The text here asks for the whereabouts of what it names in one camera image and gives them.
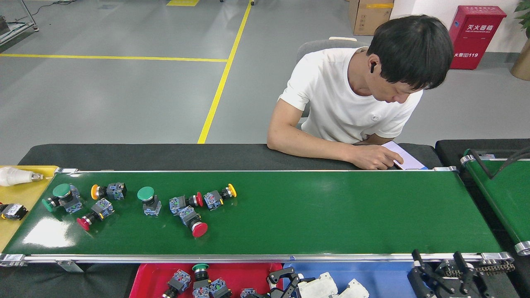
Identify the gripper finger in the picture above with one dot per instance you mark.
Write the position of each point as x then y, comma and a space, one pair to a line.
474, 285
283, 274
424, 285
295, 287

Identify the white circuit breaker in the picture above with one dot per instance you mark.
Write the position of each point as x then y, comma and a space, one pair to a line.
319, 287
354, 289

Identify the yellow push button switch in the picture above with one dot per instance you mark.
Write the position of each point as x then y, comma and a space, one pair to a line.
212, 200
116, 191

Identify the green mushroom push button switch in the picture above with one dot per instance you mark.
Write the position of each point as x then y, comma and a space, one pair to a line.
61, 190
145, 193

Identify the person's left forearm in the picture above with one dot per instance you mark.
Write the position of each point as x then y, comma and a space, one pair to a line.
374, 138

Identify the person's right forearm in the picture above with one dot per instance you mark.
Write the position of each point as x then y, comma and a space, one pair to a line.
310, 147

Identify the blue plastic tray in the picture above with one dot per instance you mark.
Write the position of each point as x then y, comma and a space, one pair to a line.
381, 285

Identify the long green conveyor belt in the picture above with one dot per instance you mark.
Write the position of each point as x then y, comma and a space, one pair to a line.
331, 215

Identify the short green conveyor belt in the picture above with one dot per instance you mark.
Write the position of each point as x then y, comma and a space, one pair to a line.
509, 194

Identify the red plastic tray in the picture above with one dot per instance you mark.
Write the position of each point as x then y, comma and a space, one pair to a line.
147, 281

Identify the yellow plastic tray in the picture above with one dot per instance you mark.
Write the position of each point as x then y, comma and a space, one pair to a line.
16, 231

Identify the person's right hand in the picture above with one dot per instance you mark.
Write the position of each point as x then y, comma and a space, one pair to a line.
372, 156

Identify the smartphone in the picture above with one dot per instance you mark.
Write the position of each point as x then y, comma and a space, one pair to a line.
412, 159

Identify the person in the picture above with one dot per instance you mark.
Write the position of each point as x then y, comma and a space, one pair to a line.
343, 103

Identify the black earbud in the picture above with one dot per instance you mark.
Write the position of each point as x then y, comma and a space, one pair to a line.
373, 67

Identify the potted plant gold pot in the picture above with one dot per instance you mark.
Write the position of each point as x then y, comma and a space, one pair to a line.
522, 64

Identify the red fire extinguisher box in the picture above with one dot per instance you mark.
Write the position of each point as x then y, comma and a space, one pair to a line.
476, 37

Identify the cardboard box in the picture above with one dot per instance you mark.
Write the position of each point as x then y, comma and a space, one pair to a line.
368, 16

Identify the white light bulb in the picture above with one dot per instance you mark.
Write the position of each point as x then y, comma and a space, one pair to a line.
12, 176

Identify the metal cart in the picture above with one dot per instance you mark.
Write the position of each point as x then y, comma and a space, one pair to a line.
16, 29

